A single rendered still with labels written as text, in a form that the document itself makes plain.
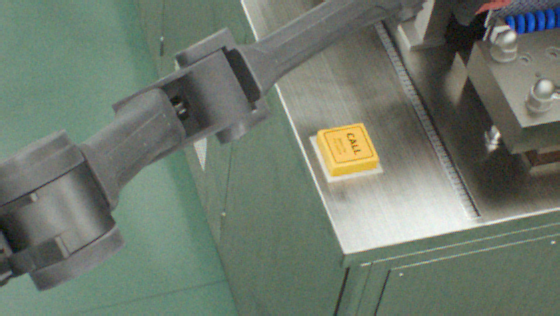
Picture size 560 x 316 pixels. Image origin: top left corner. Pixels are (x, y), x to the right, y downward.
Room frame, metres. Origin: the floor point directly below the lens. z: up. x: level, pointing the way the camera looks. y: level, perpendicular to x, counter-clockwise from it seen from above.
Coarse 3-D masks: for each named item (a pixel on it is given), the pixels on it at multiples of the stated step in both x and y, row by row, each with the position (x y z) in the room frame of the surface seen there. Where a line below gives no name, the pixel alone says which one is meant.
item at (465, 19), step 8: (448, 0) 1.23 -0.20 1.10; (456, 0) 1.22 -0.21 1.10; (464, 0) 1.22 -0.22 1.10; (472, 0) 1.22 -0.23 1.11; (480, 0) 1.21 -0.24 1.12; (488, 0) 1.21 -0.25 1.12; (456, 8) 1.22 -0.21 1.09; (464, 8) 1.22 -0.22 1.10; (472, 8) 1.21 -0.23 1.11; (456, 16) 1.21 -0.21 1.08; (464, 16) 1.21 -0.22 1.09; (472, 16) 1.20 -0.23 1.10; (464, 24) 1.20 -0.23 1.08
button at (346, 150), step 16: (336, 128) 1.11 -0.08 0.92; (352, 128) 1.12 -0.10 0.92; (320, 144) 1.09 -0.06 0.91; (336, 144) 1.08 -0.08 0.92; (352, 144) 1.09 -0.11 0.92; (368, 144) 1.09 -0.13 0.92; (336, 160) 1.06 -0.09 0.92; (352, 160) 1.06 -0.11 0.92; (368, 160) 1.07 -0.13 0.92; (336, 176) 1.04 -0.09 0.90
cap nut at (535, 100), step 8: (544, 80) 1.13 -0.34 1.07; (536, 88) 1.12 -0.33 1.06; (544, 88) 1.12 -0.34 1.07; (552, 88) 1.12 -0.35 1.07; (528, 96) 1.13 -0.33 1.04; (536, 96) 1.12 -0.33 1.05; (544, 96) 1.12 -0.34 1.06; (552, 96) 1.13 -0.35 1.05; (528, 104) 1.12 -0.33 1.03; (536, 104) 1.12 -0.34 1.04; (544, 104) 1.12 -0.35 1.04; (536, 112) 1.11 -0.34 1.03; (544, 112) 1.11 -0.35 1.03
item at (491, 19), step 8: (512, 0) 1.29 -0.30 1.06; (520, 0) 1.29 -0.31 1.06; (528, 0) 1.30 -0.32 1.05; (536, 0) 1.31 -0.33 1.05; (544, 0) 1.31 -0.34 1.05; (552, 0) 1.32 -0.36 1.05; (496, 8) 1.28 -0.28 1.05; (504, 8) 1.28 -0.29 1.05; (512, 8) 1.29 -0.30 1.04; (520, 8) 1.30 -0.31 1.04; (528, 8) 1.30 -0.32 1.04; (536, 8) 1.31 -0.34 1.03; (544, 8) 1.31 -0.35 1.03; (552, 8) 1.32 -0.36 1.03; (488, 16) 1.28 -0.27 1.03; (496, 16) 1.28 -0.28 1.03; (504, 16) 1.29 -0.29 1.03; (512, 16) 1.29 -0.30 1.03; (488, 24) 1.28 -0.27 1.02
